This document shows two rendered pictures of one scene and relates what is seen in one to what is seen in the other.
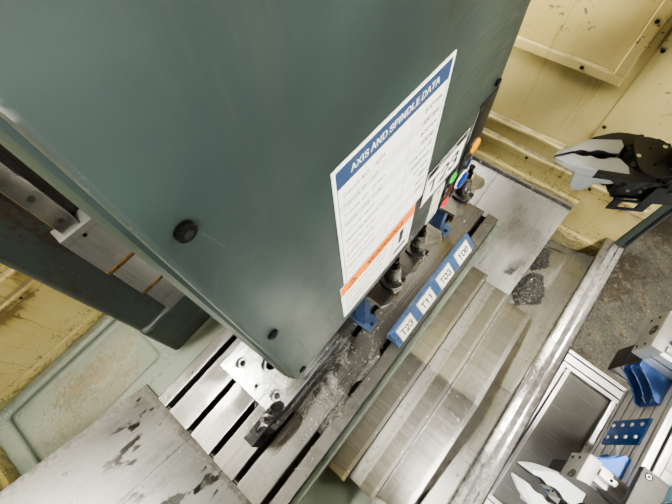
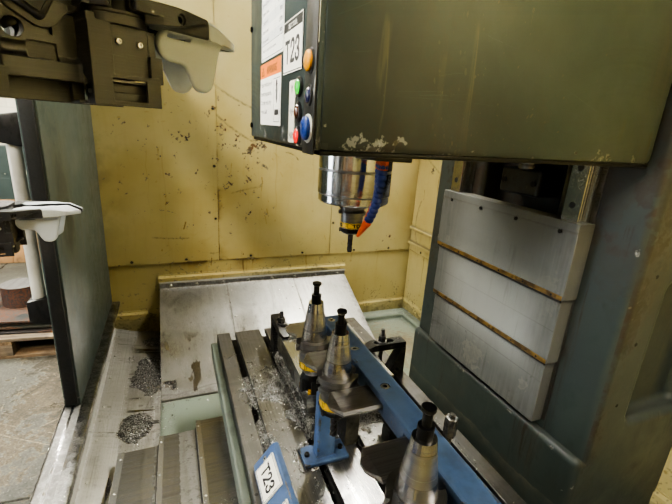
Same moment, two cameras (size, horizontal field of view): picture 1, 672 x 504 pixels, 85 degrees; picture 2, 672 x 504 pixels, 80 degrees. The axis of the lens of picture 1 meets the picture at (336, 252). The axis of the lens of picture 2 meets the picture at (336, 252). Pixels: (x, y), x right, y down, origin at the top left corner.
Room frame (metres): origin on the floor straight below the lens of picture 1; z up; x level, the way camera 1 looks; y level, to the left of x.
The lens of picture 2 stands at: (0.60, -0.72, 1.58)
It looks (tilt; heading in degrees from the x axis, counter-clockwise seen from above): 17 degrees down; 110
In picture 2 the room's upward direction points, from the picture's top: 4 degrees clockwise
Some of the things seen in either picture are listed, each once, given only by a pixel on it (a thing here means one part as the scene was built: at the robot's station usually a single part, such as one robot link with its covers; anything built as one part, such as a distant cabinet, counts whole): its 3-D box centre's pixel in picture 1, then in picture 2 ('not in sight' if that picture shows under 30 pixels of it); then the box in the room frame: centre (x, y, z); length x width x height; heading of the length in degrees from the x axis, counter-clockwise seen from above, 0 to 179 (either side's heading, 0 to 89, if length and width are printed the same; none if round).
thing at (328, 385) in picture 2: (417, 248); (337, 378); (0.43, -0.21, 1.21); 0.06 x 0.06 x 0.03
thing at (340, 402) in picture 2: (429, 233); (351, 401); (0.46, -0.25, 1.21); 0.07 x 0.05 x 0.01; 43
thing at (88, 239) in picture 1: (186, 224); (488, 293); (0.64, 0.44, 1.16); 0.48 x 0.05 x 0.51; 133
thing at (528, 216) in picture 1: (416, 225); not in sight; (0.76, -0.35, 0.75); 0.89 x 0.70 x 0.26; 43
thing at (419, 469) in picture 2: (465, 183); (420, 463); (0.58, -0.37, 1.26); 0.04 x 0.04 x 0.07
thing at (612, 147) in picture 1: (580, 159); (201, 59); (0.33, -0.38, 1.63); 0.09 x 0.03 x 0.06; 73
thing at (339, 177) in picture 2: not in sight; (354, 174); (0.32, 0.13, 1.48); 0.16 x 0.16 x 0.12
